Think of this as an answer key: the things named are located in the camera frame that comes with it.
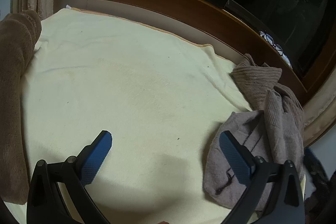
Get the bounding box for grey-mauve thin knit sweater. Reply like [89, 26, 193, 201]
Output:
[203, 109, 306, 212]

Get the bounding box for taupe ribbed knit sweater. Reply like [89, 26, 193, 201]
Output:
[231, 54, 303, 168]

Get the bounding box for beige right curtain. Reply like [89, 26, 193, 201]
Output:
[303, 78, 335, 147]

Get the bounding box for cream yellow bed sheet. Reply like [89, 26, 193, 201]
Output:
[20, 9, 257, 223]

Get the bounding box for patterned white cloth on sill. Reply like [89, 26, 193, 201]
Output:
[259, 31, 293, 69]

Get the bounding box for brown wooden window sill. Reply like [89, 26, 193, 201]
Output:
[53, 0, 336, 106]

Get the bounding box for brown fleece blanket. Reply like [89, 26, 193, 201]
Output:
[1, 10, 42, 205]

